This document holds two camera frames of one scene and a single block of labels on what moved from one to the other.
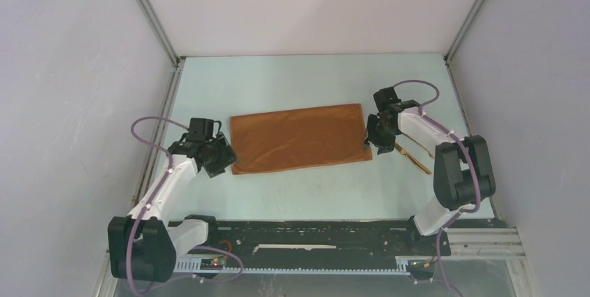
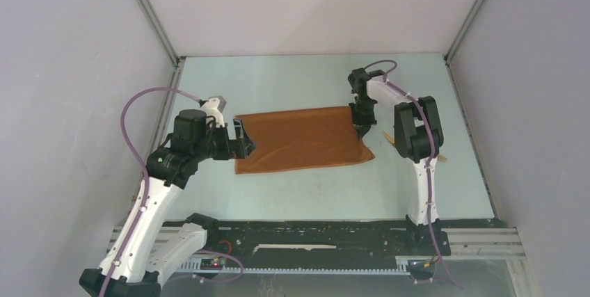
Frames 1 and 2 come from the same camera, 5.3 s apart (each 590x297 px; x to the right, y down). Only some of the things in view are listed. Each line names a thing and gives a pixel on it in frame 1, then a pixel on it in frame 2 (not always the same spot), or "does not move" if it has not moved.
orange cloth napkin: (296, 138) does not move
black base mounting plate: (310, 240) does not move
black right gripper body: (381, 137) -> (364, 111)
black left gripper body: (220, 155) -> (215, 145)
